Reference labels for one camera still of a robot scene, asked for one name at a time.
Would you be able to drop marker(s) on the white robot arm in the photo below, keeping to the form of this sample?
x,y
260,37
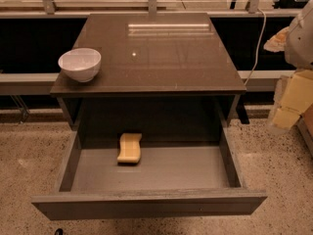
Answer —
x,y
296,40

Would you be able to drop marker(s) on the dark grey drawer cabinet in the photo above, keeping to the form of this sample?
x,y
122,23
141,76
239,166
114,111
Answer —
x,y
161,78

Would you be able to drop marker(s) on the open grey bottom drawer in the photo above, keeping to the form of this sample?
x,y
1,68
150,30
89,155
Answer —
x,y
196,179

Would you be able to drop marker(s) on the yellow sponge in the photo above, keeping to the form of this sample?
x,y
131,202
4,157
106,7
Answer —
x,y
130,151

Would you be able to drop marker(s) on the white ceramic bowl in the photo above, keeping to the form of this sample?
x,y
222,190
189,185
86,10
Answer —
x,y
81,64

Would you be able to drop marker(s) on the yellow foam padding block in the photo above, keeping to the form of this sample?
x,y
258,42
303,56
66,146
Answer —
x,y
293,97

